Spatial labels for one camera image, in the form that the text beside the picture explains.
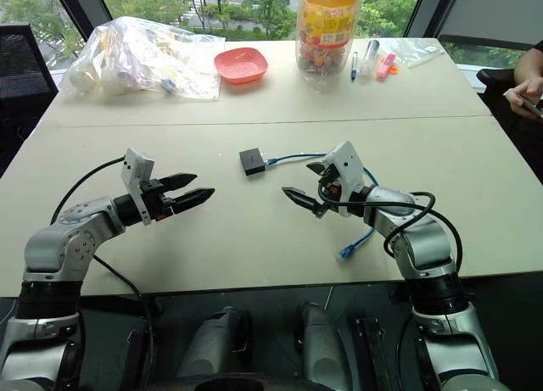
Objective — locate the empty clear plastic bag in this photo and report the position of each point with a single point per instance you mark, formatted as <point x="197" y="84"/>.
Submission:
<point x="418" y="51"/>

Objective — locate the small black adapter box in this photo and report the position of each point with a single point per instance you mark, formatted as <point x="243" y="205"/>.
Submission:
<point x="252" y="163"/>

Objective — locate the pink plastic bowl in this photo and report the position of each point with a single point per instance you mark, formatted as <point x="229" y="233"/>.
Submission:
<point x="241" y="65"/>

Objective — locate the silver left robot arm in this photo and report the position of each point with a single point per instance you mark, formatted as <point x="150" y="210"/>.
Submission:
<point x="63" y="238"/>

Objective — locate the bystander's phone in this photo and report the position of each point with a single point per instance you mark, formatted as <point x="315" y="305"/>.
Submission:
<point x="532" y="106"/>

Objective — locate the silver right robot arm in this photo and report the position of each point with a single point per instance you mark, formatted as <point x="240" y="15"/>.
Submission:
<point x="424" y="242"/>

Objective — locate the pink highlighter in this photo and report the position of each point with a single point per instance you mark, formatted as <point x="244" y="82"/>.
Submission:
<point x="385" y="66"/>

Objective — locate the black mesh office chair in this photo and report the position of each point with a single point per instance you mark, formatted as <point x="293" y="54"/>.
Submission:
<point x="23" y="64"/>

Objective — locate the white marker pen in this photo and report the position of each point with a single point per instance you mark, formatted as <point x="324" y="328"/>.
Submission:
<point x="370" y="56"/>

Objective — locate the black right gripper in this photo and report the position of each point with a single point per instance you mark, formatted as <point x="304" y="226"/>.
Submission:
<point x="328" y="183"/>

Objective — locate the bystander bare hand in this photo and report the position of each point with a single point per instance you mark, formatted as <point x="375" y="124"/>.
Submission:
<point x="524" y="95"/>

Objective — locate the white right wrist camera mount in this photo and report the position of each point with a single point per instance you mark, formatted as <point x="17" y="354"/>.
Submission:
<point x="345" y="170"/>

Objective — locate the clear bag of colourful candy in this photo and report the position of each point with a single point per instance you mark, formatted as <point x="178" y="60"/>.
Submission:
<point x="326" y="30"/>

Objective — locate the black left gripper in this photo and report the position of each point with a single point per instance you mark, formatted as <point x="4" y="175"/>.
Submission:
<point x="155" y="198"/>

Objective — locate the bystander bare forearm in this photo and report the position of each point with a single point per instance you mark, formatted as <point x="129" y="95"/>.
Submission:
<point x="530" y="64"/>

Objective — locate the grey rounded robot leg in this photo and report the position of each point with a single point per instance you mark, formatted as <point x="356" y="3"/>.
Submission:
<point x="214" y="344"/>
<point x="322" y="348"/>

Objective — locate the clear bag of mixed items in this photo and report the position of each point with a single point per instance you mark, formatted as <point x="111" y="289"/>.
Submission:
<point x="140" y="60"/>

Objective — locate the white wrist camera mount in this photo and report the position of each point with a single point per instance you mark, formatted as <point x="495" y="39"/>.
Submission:
<point x="345" y="170"/>
<point x="136" y="170"/>

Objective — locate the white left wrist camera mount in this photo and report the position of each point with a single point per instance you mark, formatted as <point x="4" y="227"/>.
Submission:
<point x="136" y="170"/>

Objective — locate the blue and white pen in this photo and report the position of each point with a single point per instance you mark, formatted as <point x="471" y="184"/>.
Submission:
<point x="354" y="66"/>

